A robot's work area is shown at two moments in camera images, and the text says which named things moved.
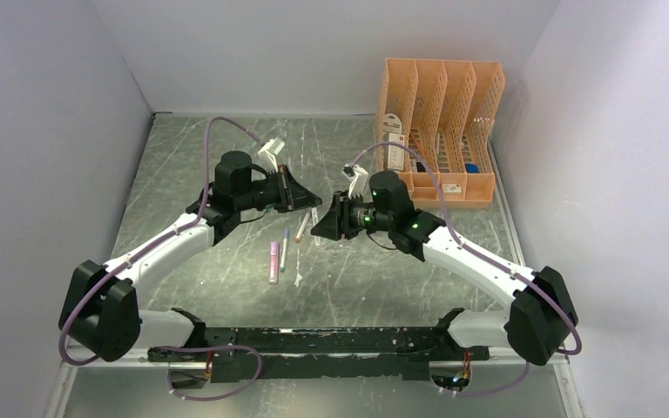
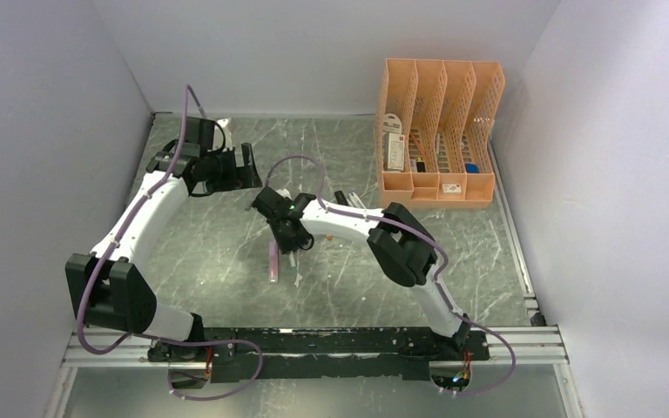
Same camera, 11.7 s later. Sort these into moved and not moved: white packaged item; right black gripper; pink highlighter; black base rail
Moved: right black gripper
Not moved: white packaged item; black base rail; pink highlighter
